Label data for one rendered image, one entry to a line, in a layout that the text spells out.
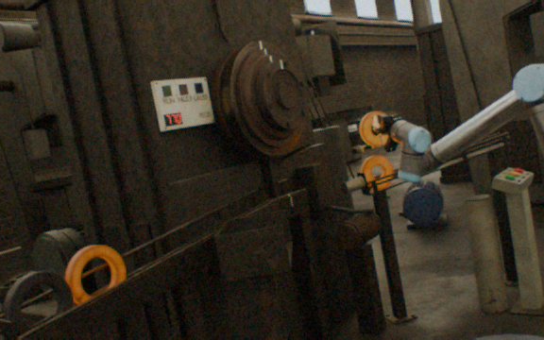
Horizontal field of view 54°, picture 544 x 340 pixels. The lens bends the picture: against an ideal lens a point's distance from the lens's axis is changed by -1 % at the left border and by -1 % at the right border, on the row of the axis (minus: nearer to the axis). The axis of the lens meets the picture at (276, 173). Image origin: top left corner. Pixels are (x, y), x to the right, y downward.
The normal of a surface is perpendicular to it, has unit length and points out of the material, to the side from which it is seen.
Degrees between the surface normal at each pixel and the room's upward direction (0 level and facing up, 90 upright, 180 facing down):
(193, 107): 90
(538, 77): 82
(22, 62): 90
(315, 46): 92
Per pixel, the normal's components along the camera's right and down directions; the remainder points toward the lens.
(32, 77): -0.47, 0.17
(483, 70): -0.78, 0.20
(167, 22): 0.77, -0.09
